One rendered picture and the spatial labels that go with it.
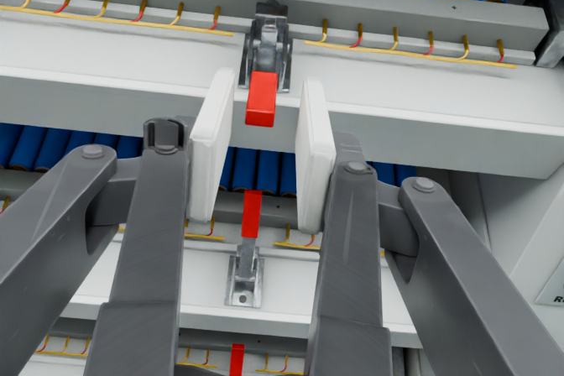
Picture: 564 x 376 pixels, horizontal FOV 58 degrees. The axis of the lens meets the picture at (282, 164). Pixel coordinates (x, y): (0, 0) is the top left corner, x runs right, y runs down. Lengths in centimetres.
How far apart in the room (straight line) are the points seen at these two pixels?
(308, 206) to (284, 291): 26
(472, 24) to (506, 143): 7
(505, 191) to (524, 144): 9
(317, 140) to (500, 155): 19
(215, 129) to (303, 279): 27
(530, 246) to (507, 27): 14
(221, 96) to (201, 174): 4
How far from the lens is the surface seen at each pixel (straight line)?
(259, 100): 22
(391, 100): 29
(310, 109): 18
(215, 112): 16
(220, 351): 58
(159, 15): 31
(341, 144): 17
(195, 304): 41
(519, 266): 38
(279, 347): 56
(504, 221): 40
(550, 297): 41
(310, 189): 15
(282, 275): 41
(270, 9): 28
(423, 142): 30
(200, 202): 16
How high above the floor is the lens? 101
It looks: 37 degrees down
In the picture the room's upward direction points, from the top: 8 degrees clockwise
